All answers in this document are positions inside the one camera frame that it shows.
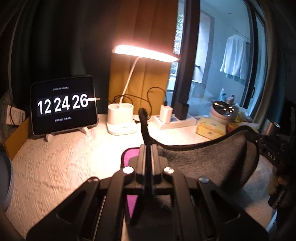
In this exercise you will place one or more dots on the yellow tissue box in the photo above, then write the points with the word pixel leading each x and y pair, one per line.
pixel 210 128

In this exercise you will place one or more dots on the grey microfibre towel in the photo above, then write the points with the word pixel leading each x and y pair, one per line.
pixel 197 204

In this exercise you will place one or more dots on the white hanging shirt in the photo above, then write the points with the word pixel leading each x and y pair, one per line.
pixel 235 58

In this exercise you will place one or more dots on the steel bowl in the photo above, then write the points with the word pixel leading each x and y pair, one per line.
pixel 223 108

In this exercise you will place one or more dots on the pink cloth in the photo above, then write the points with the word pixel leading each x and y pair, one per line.
pixel 126 160

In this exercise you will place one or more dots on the tablet showing clock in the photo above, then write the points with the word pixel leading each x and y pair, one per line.
pixel 64 104

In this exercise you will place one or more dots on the dark green curtain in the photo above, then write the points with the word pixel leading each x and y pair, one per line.
pixel 58 39

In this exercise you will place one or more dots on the grey blue plate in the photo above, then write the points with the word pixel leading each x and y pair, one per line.
pixel 6 180

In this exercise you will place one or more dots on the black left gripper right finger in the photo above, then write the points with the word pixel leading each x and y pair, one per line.
pixel 160 167

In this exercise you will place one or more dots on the mustard yellow curtain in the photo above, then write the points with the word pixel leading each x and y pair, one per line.
pixel 151 25

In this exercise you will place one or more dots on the black power adapter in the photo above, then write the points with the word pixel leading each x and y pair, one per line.
pixel 181 110

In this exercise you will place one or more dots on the white ceramic bowl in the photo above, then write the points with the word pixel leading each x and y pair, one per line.
pixel 222 119

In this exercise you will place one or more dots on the white USB charger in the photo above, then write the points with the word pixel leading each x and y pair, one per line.
pixel 165 114

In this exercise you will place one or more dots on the steel thermos cup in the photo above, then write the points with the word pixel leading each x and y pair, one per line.
pixel 270 128

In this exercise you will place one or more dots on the white power strip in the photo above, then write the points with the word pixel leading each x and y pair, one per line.
pixel 174 123

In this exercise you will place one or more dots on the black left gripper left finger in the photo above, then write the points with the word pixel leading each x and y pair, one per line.
pixel 137 168

